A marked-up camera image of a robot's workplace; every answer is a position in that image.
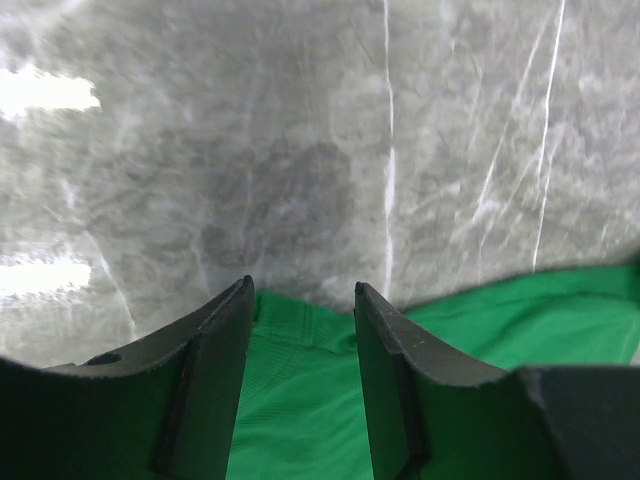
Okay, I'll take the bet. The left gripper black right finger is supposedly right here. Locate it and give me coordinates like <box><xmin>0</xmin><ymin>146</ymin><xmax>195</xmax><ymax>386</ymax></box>
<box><xmin>354</xmin><ymin>283</ymin><xmax>639</xmax><ymax>479</ymax></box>

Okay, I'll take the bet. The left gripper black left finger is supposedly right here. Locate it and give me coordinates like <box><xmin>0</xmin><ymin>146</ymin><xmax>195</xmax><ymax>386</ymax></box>
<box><xmin>1</xmin><ymin>277</ymin><xmax>256</xmax><ymax>479</ymax></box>

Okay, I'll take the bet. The green tank top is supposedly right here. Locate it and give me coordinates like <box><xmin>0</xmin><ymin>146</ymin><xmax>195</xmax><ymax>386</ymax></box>
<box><xmin>227</xmin><ymin>264</ymin><xmax>639</xmax><ymax>479</ymax></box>

